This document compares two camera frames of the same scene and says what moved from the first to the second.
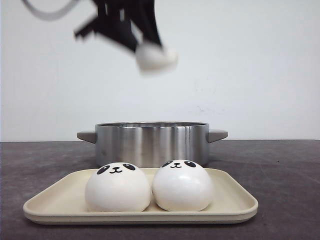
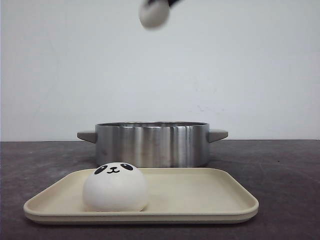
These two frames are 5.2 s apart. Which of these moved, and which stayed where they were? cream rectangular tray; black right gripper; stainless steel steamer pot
Moved: black right gripper
Stayed: cream rectangular tray; stainless steel steamer pot
